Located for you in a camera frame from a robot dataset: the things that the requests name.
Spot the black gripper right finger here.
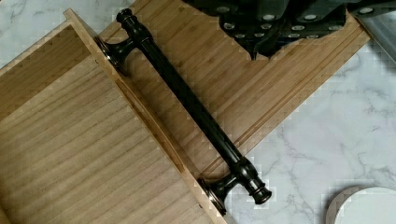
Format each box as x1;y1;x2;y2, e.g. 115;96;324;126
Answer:
264;0;395;57

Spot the light wooden drawer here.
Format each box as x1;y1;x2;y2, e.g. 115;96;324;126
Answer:
1;10;226;224

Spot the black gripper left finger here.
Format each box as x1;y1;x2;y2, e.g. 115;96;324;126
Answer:
183;0;290;60

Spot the silver toaster oven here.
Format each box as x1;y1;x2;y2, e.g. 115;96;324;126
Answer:
359;12;396;62

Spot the black metal drawer handle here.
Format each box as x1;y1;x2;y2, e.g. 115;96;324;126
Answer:
94;8;272;216

